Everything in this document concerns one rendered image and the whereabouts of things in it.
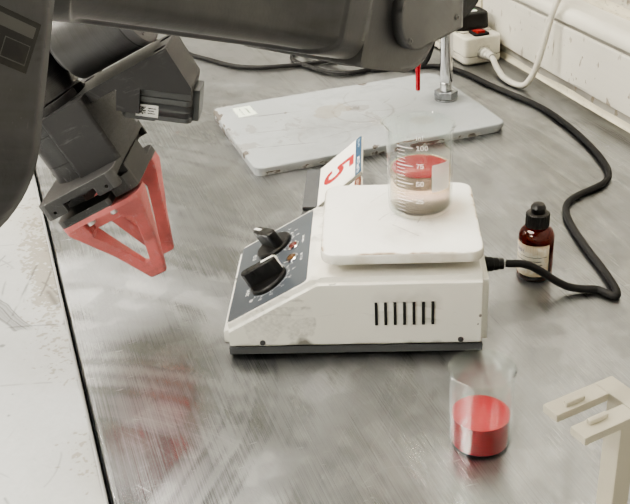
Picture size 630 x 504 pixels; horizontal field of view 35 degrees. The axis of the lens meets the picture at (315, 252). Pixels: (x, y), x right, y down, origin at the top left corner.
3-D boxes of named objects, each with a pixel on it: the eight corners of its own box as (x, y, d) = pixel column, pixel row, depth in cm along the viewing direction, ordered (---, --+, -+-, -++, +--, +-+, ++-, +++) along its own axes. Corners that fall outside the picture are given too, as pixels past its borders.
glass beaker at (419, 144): (464, 202, 79) (466, 107, 75) (440, 232, 75) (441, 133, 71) (395, 190, 82) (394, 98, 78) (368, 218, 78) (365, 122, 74)
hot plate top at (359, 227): (319, 265, 73) (319, 255, 72) (325, 194, 83) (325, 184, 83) (484, 262, 72) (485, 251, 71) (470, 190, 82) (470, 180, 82)
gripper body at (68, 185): (152, 135, 79) (98, 56, 76) (125, 191, 70) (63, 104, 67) (86, 171, 81) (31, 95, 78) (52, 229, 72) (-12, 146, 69)
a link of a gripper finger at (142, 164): (206, 221, 81) (142, 127, 77) (193, 264, 75) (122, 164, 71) (138, 255, 83) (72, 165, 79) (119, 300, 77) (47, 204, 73)
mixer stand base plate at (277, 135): (255, 177, 106) (255, 168, 105) (211, 115, 122) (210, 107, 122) (507, 130, 113) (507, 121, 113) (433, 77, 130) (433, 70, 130)
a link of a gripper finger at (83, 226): (205, 225, 81) (140, 131, 77) (191, 269, 74) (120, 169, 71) (136, 260, 82) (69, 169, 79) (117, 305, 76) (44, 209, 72)
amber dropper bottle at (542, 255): (525, 262, 87) (529, 190, 84) (557, 271, 86) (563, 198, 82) (510, 277, 85) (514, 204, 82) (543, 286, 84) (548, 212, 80)
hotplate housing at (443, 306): (225, 360, 77) (215, 271, 73) (243, 274, 88) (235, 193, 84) (516, 356, 75) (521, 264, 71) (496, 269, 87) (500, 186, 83)
